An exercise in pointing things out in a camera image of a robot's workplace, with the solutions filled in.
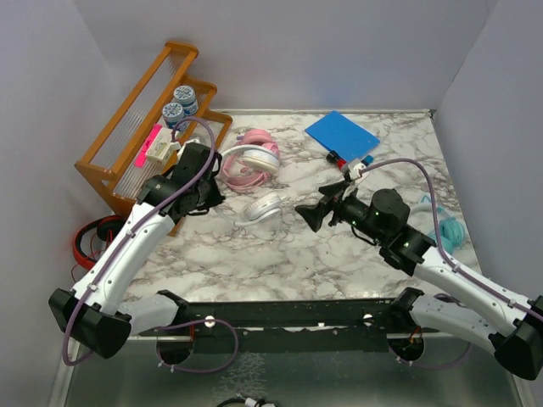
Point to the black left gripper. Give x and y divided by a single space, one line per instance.
216 196

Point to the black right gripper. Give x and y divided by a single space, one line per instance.
314 214

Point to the pink cat-ear headphones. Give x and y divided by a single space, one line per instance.
251 161

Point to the white headphones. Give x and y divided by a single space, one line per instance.
261 217

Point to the teal cat-ear headphones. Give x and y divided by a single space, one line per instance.
451 230

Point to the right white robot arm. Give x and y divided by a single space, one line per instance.
504 323

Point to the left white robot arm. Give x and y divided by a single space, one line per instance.
91 312

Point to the red black headphones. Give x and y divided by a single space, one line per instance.
92 240

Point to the small cardboard box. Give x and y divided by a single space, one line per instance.
161 145

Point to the red black marker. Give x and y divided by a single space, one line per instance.
334 158

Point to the blue-lidded jar front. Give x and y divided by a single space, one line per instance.
172 114

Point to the blue-lidded jar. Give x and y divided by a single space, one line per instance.
172 114
187 97

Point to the blue-lidded jar rear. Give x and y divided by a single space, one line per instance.
187 97

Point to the blue black marker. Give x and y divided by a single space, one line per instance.
367 161

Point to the blue notebook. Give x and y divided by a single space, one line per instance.
336 132

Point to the wooden tiered shelf rack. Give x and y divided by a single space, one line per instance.
109 165

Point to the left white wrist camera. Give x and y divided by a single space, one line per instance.
185 144

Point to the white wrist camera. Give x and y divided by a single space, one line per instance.
185 144
352 172

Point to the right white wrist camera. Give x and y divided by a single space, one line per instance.
352 172

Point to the black front mounting rail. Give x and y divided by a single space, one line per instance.
292 326

